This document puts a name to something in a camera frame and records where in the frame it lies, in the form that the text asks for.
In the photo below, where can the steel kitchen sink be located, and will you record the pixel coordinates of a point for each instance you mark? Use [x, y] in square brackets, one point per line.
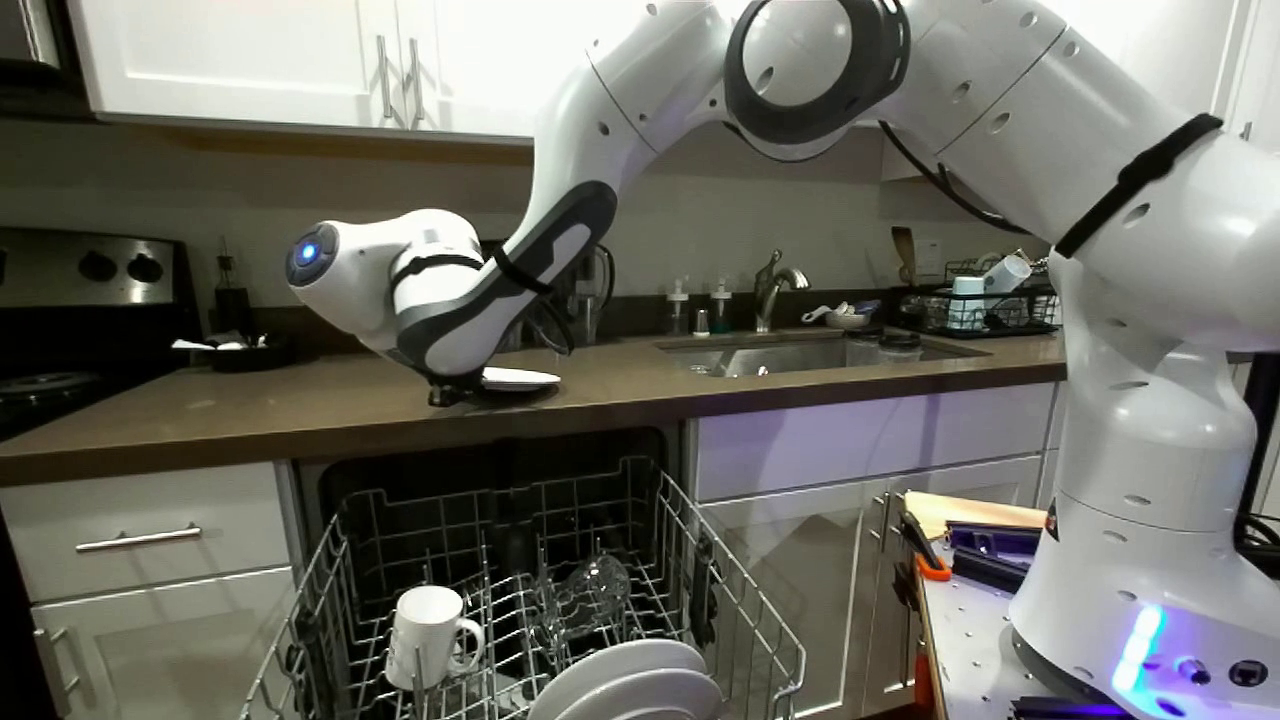
[802, 357]

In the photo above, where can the white ceramic mug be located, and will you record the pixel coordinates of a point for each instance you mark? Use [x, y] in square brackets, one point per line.
[425, 633]

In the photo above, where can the black pan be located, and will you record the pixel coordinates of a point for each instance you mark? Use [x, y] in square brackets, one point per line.
[255, 357]

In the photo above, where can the black clamp tool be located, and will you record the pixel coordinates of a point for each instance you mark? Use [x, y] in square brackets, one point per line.
[995, 552]

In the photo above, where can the tall soap bottle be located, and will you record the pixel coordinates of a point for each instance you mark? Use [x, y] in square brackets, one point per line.
[721, 308]
[680, 308]

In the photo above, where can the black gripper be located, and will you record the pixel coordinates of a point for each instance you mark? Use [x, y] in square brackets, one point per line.
[452, 391]

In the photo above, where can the dishwasher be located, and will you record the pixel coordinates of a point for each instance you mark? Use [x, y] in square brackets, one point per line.
[401, 472]

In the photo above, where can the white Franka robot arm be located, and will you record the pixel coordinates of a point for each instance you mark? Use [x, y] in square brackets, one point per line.
[1145, 465]

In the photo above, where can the wooden board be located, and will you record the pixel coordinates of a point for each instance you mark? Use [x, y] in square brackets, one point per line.
[972, 510]

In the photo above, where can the white box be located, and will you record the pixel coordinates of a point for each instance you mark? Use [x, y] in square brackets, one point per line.
[1008, 272]

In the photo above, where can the black steel stove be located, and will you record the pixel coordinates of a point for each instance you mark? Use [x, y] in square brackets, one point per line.
[80, 265]

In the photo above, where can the dark dish brush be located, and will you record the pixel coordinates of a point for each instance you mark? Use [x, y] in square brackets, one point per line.
[907, 255]

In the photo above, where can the short soap bottle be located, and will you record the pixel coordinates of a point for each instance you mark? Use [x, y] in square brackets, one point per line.
[702, 323]

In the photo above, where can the white dinner plate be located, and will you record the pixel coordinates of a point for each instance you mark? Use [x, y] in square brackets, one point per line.
[662, 698]
[626, 661]
[520, 383]

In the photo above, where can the white sink base cabinet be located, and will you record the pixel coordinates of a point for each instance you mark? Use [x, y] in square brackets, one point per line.
[825, 427]

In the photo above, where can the clear drinking glass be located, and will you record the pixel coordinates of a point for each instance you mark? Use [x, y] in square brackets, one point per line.
[586, 587]

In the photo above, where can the small white cup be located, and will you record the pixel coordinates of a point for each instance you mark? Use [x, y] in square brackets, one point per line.
[971, 287]

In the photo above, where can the white lower cabinet door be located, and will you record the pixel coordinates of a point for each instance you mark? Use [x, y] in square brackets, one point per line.
[173, 654]

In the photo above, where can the white drawer front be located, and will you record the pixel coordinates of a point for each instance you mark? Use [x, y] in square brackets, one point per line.
[202, 505]

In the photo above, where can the black over-range microwave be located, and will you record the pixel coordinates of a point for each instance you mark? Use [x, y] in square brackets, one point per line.
[27, 33]

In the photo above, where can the light dish cloth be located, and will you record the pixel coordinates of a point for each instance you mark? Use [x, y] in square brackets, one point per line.
[838, 318]

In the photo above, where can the grey robot table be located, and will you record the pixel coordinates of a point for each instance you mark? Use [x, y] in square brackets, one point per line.
[972, 654]

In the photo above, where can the white upper cabinet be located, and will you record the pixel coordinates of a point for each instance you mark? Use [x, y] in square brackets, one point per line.
[213, 53]

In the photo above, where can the chrome faucet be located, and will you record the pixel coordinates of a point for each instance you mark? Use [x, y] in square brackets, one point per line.
[767, 287]

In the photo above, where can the black dish drying rack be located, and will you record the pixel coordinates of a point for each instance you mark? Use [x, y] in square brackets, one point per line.
[933, 318]

